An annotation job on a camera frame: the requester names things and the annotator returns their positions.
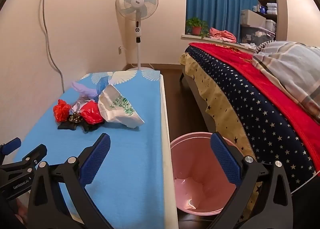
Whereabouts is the wooden bookshelf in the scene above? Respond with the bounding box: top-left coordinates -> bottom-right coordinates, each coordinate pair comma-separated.
256,0 -> 287,42

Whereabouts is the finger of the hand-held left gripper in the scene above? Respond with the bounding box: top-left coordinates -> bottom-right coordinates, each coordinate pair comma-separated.
0,137 -> 22,162
14,144 -> 48,171

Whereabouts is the small red plastic bag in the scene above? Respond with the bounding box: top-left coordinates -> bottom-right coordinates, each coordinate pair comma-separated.
53,99 -> 73,122

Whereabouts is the pink plastic bucket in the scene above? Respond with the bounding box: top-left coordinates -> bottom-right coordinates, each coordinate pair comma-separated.
169,132 -> 247,217

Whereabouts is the striped grey pillow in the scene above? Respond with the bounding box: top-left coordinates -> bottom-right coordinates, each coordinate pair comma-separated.
251,40 -> 320,126

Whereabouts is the large red plastic bag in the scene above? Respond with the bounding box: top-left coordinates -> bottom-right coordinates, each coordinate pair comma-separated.
80,101 -> 105,125

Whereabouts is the pink folded cloth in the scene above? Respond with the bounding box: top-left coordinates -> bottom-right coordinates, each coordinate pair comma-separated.
209,27 -> 237,43

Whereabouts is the grey wall cable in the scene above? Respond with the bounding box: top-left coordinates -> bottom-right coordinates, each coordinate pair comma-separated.
43,0 -> 66,93

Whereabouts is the bed with star blanket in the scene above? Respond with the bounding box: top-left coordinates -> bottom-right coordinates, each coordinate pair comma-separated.
179,45 -> 317,202

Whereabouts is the thin white cable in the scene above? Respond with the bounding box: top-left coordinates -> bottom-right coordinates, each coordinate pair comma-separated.
291,173 -> 318,193

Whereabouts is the purple plastic bag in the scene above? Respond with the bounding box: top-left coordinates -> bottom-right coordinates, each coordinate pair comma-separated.
72,81 -> 98,100

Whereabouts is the black strap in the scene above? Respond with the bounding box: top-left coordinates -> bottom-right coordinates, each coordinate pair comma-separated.
81,120 -> 105,132

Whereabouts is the white paper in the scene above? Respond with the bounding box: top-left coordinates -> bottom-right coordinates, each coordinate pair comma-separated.
71,97 -> 90,113

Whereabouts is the clear plastic storage bin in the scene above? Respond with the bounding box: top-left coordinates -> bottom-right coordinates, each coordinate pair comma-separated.
240,25 -> 275,45

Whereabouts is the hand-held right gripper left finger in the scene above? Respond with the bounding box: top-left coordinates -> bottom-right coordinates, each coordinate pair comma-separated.
26,133 -> 120,229

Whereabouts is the beige storage box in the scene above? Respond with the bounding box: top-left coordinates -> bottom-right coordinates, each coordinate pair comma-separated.
240,9 -> 267,28

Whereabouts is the brown patterned wrapper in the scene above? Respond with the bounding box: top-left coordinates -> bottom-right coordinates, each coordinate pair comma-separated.
69,112 -> 83,123

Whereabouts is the blue plastic bag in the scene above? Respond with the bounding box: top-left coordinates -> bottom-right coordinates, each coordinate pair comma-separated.
96,78 -> 110,95

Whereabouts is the white lidded box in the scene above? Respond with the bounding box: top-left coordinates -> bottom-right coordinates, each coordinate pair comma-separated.
265,19 -> 277,32

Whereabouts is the black white striped cloth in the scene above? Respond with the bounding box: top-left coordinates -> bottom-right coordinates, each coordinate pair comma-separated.
255,40 -> 278,53

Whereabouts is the white standing fan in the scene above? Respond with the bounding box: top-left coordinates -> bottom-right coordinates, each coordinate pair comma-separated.
115,0 -> 159,72

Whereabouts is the potted green plant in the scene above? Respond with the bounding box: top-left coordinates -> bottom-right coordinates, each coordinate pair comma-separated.
185,17 -> 210,38

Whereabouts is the white plastic bag green print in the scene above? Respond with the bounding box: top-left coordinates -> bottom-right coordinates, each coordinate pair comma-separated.
97,85 -> 145,129

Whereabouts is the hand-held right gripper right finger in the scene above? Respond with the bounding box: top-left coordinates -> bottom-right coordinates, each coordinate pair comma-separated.
210,132 -> 294,229

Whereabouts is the red blanket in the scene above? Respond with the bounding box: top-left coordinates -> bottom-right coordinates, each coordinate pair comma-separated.
188,42 -> 320,172

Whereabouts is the blue patterned table mat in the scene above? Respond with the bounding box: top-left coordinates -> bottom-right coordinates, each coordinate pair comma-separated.
12,70 -> 175,229

